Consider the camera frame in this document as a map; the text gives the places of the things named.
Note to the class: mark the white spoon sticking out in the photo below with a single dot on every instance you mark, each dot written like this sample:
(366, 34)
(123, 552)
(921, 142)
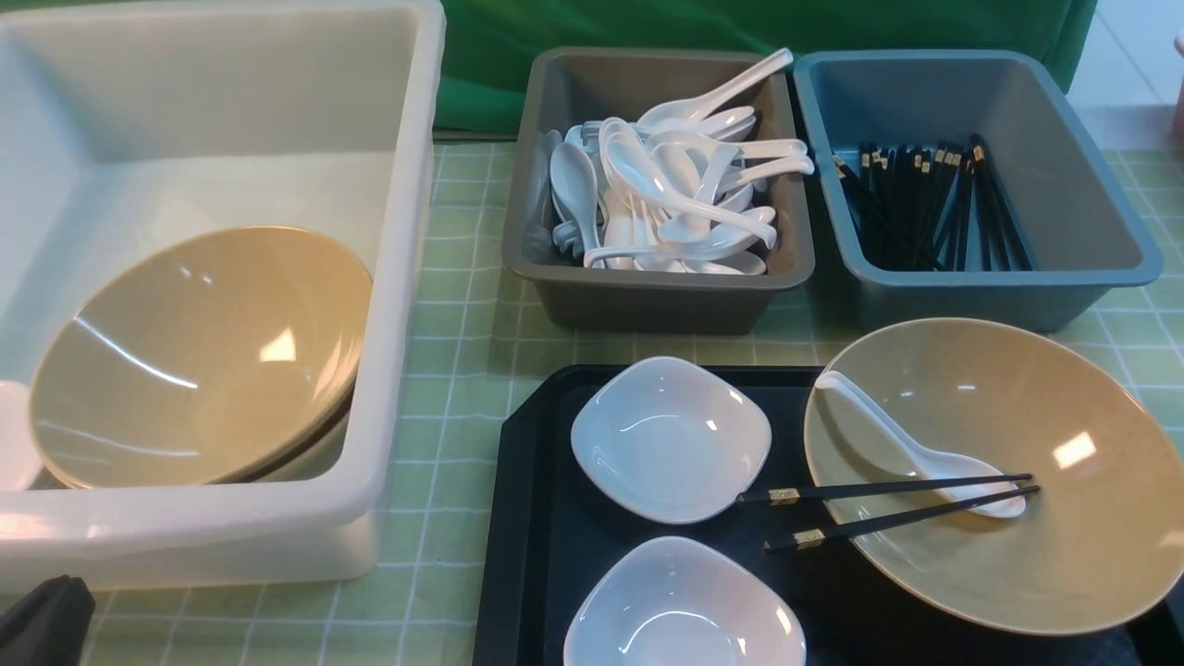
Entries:
(701, 106)

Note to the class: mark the green checkered tablecloth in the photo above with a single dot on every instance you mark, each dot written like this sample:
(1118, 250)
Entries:
(480, 343)

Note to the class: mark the tan bowl in tub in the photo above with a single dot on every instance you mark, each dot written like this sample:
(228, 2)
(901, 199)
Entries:
(230, 357)

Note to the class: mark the black chopstick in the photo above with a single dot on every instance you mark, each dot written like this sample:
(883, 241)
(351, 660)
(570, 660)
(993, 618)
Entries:
(788, 495)
(814, 537)

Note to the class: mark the white square dish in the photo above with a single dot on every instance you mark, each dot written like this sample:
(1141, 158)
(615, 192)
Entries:
(670, 441)
(675, 601)

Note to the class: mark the pile of black chopsticks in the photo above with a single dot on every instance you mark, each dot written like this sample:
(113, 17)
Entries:
(938, 209)

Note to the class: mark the large white plastic tub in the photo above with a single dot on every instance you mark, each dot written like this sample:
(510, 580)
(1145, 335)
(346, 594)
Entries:
(129, 126)

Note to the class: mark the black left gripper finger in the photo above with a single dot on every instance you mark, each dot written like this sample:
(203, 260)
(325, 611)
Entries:
(49, 625)

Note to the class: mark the green backdrop cloth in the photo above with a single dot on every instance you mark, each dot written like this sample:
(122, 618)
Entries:
(490, 45)

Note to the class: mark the white soup spoon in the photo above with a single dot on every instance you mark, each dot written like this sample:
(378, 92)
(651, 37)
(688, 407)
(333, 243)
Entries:
(930, 464)

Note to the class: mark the blue plastic chopstick bin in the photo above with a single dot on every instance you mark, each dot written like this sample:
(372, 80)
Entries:
(1084, 236)

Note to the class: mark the black plastic serving tray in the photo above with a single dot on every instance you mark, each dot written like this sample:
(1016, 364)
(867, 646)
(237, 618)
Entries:
(553, 535)

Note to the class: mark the pile of white spoons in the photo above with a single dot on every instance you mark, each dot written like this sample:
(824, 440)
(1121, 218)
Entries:
(681, 199)

